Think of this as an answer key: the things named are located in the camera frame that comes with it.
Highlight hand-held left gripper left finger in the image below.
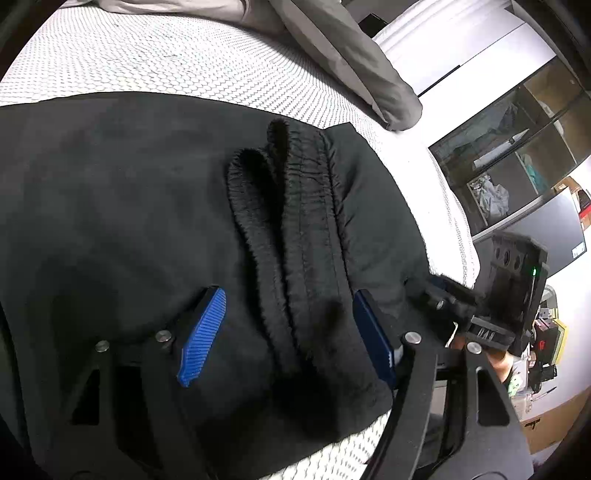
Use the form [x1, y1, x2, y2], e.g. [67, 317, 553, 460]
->
[46, 286, 227, 480]

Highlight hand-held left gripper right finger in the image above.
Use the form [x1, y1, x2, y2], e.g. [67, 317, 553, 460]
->
[353, 290, 533, 480]

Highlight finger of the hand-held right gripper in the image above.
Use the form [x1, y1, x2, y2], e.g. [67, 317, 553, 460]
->
[425, 273, 483, 324]

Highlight black pants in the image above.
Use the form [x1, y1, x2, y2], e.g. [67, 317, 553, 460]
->
[0, 92, 432, 480]

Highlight person's right hand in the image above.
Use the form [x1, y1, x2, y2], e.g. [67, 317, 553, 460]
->
[488, 351, 514, 385]

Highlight black screen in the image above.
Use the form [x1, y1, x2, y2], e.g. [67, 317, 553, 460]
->
[475, 187, 588, 278]

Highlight cardboard box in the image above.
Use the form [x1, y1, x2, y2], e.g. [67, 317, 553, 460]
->
[522, 392, 588, 455]

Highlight glass door wardrobe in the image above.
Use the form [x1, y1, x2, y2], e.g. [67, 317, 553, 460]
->
[429, 60, 591, 241]

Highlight grey duvet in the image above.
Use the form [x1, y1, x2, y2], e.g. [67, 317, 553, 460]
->
[99, 0, 424, 132]

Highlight bed with honeycomb sheet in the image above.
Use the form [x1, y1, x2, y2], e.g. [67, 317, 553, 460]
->
[0, 0, 481, 480]

